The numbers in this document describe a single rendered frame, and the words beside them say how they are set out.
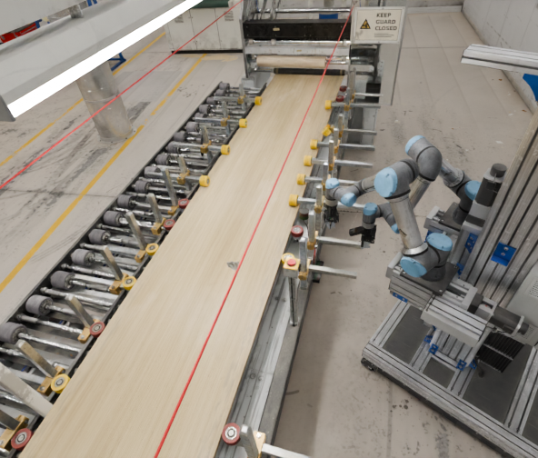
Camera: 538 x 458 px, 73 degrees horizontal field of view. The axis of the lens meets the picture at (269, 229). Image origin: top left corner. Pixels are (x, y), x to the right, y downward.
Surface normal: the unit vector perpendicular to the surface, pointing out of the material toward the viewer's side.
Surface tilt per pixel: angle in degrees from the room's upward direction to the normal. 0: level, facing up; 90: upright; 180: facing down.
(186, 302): 0
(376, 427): 0
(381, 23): 90
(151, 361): 0
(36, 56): 61
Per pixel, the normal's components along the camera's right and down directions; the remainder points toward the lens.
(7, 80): 0.80, -0.23
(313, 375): -0.07, -0.72
